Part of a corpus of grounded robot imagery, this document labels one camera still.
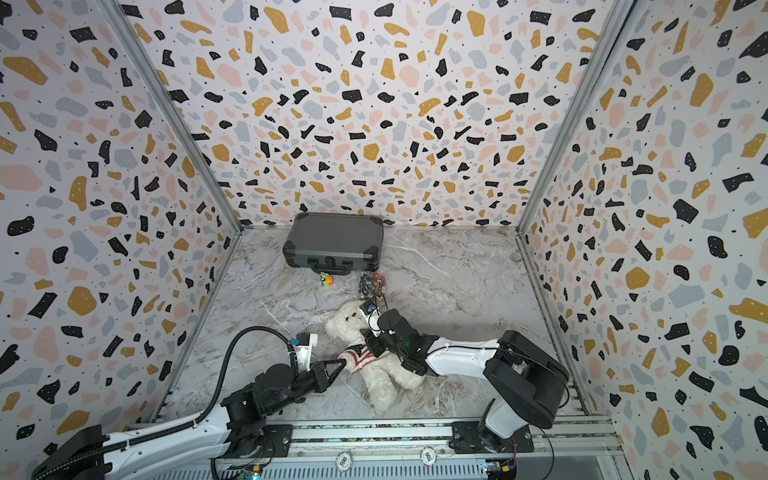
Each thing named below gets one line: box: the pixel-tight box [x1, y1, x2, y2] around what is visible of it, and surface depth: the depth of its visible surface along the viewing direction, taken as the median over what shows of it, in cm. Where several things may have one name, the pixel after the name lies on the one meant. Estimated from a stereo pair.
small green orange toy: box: [320, 272, 334, 287], surface depth 105 cm
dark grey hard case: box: [282, 212, 385, 275], surface depth 106 cm
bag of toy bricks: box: [358, 271, 389, 301], surface depth 102 cm
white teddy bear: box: [352, 356, 425, 410], surface depth 80 cm
